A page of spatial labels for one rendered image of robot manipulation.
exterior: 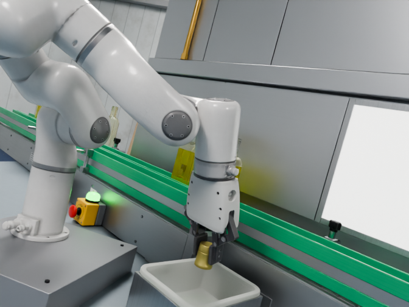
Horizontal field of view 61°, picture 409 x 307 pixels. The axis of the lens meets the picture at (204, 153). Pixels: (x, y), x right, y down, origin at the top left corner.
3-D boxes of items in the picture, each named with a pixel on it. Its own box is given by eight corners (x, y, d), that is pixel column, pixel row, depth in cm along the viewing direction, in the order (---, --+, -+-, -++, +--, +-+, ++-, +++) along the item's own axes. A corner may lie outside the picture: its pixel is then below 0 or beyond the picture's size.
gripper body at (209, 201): (249, 171, 62) (243, 228, 64) (209, 158, 69) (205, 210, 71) (221, 178, 57) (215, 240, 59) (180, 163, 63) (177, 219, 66)
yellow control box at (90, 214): (101, 226, 112) (106, 204, 112) (80, 227, 107) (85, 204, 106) (91, 218, 117) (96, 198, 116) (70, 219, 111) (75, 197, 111)
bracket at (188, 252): (216, 261, 91) (223, 236, 90) (191, 265, 84) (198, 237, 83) (206, 255, 93) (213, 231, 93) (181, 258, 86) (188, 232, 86)
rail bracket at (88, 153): (89, 175, 125) (98, 139, 125) (70, 173, 120) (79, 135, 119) (84, 172, 128) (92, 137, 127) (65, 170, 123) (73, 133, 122)
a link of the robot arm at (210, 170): (251, 161, 61) (249, 176, 62) (214, 150, 67) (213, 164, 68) (222, 167, 56) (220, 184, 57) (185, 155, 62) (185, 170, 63)
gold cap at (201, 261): (202, 271, 64) (209, 248, 64) (190, 262, 67) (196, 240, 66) (215, 268, 67) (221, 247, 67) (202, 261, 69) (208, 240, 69)
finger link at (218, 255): (234, 233, 63) (231, 265, 65) (221, 227, 65) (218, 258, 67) (223, 239, 61) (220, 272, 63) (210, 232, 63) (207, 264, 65)
